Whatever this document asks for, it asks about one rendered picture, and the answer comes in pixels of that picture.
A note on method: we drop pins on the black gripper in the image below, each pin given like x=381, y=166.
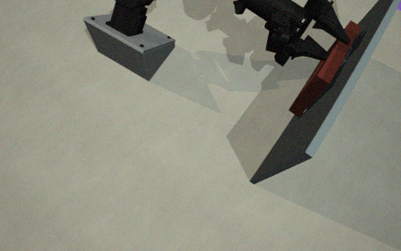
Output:
x=323, y=13

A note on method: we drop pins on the dark red picture frame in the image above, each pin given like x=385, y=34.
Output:
x=324, y=72

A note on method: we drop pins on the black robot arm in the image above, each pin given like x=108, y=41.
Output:
x=129, y=17

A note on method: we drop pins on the dark grey flat panel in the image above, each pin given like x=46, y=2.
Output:
x=303, y=135

